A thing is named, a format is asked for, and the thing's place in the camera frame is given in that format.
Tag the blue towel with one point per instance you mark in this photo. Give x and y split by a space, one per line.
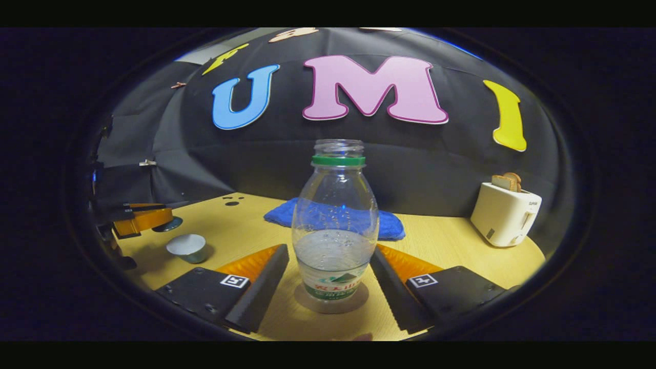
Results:
389 225

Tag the clear plastic water bottle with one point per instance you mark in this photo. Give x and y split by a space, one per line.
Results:
335 215

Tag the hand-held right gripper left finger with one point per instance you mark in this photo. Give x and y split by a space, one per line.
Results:
264 292

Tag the small white clip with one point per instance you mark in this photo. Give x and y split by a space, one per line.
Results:
147 163

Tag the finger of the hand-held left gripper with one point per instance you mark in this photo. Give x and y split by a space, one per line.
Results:
143 219
138 207

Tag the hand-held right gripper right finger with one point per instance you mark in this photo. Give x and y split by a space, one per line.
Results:
397 297

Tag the dark teal teacup lid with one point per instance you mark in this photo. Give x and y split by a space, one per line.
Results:
171 225

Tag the toast bread slice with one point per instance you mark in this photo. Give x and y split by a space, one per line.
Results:
501 183
516 180

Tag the black backdrop cloth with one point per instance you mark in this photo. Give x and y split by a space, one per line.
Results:
287 154

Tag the white teacup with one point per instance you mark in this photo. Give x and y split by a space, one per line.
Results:
185 245

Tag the white toaster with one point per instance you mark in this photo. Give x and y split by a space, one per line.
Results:
502 215

